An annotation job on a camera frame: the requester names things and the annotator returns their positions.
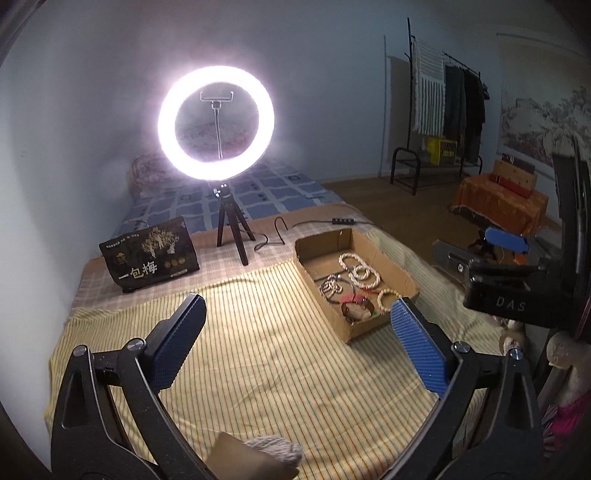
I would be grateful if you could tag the black garment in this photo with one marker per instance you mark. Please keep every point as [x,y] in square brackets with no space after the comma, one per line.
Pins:
[475,110]

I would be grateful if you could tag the black power strip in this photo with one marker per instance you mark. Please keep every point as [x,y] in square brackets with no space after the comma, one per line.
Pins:
[343,221]

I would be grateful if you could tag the blue bangle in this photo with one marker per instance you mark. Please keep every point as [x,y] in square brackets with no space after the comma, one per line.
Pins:
[335,301]

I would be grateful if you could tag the beige plush toy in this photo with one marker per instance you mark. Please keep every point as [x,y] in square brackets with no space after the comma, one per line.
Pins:
[568,348]

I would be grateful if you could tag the blue checked quilt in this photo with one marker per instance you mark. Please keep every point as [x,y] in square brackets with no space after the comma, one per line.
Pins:
[286,189]

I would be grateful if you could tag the beige watch cushion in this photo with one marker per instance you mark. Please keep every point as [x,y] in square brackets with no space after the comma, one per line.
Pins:
[360,316]

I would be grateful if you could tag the landscape wall poster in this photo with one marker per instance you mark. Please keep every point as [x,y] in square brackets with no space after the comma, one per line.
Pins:
[540,115]

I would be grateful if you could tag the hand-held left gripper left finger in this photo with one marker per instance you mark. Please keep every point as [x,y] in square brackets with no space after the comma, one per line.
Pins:
[178,341]

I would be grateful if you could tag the black clothes rack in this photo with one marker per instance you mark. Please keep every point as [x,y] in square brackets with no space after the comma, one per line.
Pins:
[406,150]

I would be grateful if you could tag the black printed bag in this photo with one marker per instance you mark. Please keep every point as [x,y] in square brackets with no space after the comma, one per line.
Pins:
[147,267]

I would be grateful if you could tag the yellow crate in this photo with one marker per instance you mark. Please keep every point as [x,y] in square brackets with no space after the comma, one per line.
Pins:
[441,150]

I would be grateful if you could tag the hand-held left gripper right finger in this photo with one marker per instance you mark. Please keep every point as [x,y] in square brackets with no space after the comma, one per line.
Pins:
[418,350]

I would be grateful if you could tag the orange cloth covered table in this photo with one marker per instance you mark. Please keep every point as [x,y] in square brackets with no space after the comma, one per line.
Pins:
[498,207]

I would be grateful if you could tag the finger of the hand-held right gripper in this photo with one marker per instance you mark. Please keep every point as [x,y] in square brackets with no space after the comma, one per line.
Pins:
[450,258]
[508,240]

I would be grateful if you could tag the wooden box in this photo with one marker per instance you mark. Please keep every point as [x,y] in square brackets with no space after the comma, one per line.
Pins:
[508,171]

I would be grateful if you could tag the beige checked blanket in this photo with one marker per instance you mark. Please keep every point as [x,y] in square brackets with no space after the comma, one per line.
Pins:
[207,272]

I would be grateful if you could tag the grey knitted cloth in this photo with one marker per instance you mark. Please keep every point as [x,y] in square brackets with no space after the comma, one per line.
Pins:
[277,450]

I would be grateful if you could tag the black tripod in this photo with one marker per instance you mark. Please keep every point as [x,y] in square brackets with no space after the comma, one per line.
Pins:
[223,194]

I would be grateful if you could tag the white striped towel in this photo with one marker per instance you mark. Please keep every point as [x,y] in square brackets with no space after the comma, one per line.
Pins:
[429,83]

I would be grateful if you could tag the phone clamp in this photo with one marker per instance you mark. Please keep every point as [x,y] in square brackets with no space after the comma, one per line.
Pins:
[217,95]

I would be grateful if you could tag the pink cloth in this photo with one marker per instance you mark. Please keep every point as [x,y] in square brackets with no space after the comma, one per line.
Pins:
[570,424]

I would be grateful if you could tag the yellow striped cloth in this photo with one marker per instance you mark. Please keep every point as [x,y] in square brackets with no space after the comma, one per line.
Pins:
[277,369]

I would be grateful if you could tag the dark patterned pillow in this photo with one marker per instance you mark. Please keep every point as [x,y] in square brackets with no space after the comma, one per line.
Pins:
[143,177]

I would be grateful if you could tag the cardboard box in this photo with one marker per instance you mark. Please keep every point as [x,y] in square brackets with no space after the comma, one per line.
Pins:
[364,333]

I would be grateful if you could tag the dark green garment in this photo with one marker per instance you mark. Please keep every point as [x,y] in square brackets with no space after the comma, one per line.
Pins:
[455,106]

